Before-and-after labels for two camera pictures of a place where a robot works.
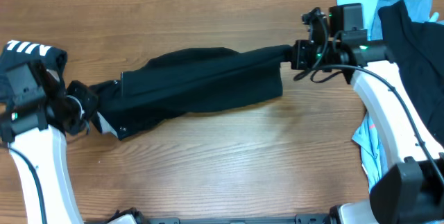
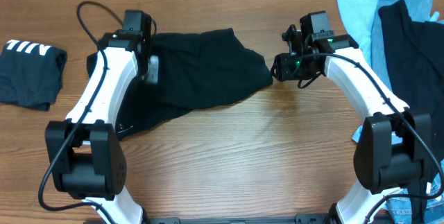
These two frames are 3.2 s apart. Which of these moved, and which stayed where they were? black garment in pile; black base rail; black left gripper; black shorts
Moved: black left gripper; black shorts
Stayed: black base rail; black garment in pile
